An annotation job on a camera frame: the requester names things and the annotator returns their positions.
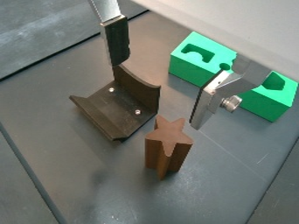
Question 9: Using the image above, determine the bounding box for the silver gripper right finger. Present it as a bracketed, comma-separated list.
[190, 55, 271, 130]

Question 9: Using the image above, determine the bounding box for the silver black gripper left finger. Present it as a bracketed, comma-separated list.
[88, 0, 130, 67]

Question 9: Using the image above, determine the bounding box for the brown star block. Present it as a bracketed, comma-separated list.
[144, 115, 194, 179]

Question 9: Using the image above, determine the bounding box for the green shape sorter board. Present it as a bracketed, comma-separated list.
[168, 32, 298, 128]

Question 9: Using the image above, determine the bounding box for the black curved holder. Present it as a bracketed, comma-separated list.
[70, 65, 162, 141]

